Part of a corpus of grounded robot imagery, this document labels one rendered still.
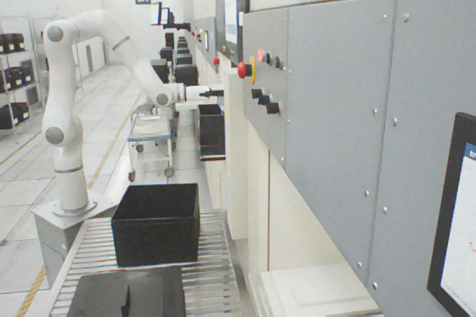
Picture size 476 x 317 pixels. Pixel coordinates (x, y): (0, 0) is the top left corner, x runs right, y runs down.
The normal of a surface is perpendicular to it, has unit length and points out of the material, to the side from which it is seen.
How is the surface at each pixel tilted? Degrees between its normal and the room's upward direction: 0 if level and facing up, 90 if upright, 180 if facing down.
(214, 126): 90
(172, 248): 90
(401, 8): 90
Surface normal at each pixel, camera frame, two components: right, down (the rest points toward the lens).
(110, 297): -0.02, -0.95
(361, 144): -0.99, 0.06
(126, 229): 0.05, 0.29
